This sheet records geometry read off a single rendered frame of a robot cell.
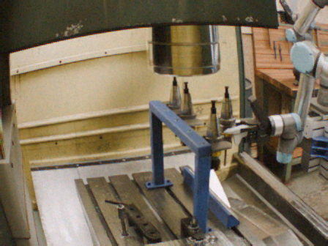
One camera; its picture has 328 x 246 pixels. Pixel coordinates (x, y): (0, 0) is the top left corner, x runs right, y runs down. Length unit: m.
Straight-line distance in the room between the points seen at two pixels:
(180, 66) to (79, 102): 1.14
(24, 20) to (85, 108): 1.29
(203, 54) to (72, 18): 0.31
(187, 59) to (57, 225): 1.16
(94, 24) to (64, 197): 1.28
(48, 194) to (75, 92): 0.49
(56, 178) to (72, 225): 0.29
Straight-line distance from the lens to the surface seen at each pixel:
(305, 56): 1.49
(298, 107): 1.73
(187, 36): 0.93
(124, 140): 2.13
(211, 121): 1.34
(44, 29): 0.82
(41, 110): 2.02
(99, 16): 0.83
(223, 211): 1.49
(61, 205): 1.97
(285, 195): 1.90
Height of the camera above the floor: 1.70
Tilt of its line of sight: 19 degrees down
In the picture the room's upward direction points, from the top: 2 degrees counter-clockwise
